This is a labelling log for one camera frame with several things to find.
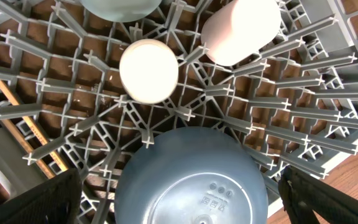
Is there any light blue bowl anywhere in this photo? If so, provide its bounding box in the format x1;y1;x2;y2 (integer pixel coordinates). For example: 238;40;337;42
80;0;162;22

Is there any white plastic cup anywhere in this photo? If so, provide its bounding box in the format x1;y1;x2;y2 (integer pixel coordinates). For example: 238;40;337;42
119;39;178;104

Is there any pink plastic cup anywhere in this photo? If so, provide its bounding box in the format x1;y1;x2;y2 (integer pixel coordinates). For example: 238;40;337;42
201;0;282;66

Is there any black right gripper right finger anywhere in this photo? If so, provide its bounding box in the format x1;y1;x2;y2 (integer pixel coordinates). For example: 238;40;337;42
278;166;358;224

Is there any dark blue plate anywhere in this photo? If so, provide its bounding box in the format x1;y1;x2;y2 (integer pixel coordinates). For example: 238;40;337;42
114;127;269;224

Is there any orange chopstick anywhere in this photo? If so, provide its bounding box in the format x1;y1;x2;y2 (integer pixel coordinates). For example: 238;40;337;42
1;119;55;179
0;80;68;171

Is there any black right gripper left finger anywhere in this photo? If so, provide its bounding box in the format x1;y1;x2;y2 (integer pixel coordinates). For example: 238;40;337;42
0;169;82;224

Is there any grey dishwasher rack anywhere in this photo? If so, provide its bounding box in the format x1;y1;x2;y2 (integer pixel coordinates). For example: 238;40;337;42
0;0;358;223

